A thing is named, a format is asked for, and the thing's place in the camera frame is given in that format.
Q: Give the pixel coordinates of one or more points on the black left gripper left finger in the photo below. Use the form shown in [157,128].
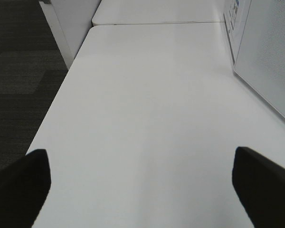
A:
[24,186]

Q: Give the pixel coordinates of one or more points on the white microwave door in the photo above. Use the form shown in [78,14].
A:
[261,57]

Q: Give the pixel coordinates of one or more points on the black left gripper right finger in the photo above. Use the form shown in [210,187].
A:
[260,186]

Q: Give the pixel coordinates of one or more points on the white partition panel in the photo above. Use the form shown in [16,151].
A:
[69,22]

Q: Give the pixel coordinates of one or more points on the white microwave oven body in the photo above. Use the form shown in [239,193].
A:
[235,16]

